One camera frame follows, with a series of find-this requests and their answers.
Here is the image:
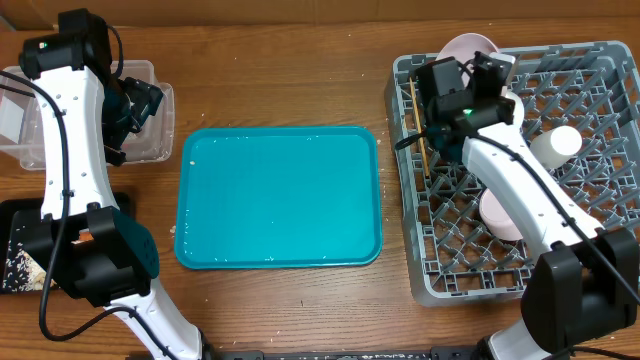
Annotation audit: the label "wooden chopstick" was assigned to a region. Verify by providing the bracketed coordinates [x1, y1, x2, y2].
[409, 76, 430, 178]

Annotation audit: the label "large white plate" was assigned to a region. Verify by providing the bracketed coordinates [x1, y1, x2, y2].
[436, 33, 499, 65]

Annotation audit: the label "white bowl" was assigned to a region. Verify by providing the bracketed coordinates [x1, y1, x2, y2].
[504, 90, 525, 132]

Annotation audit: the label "white cup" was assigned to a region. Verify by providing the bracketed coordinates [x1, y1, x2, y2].
[530, 126, 582, 169]

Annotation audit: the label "small white plate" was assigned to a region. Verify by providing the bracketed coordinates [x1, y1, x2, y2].
[479, 189, 523, 242]

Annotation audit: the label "rice and peanut scraps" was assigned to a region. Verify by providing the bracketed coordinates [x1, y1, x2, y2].
[1, 242, 46, 294]

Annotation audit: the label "orange carrot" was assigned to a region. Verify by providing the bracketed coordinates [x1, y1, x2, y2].
[71, 231, 93, 246]

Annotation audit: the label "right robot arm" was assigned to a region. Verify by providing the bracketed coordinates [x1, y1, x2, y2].
[414, 52, 639, 359]

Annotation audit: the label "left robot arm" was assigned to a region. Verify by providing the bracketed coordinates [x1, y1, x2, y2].
[14, 8, 214, 359]

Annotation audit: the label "grey dishwasher rack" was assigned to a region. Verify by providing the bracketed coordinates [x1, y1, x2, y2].
[396, 41, 639, 306]

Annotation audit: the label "black waste tray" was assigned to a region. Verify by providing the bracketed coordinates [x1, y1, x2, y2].
[1, 193, 158, 306]

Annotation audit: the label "clear plastic bin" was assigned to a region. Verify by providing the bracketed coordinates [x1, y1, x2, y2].
[1, 60, 175, 171]

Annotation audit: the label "teal serving tray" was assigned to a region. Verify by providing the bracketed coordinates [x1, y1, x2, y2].
[174, 126, 384, 270]

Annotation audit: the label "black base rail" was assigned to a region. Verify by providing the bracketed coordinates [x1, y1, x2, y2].
[204, 346, 483, 360]

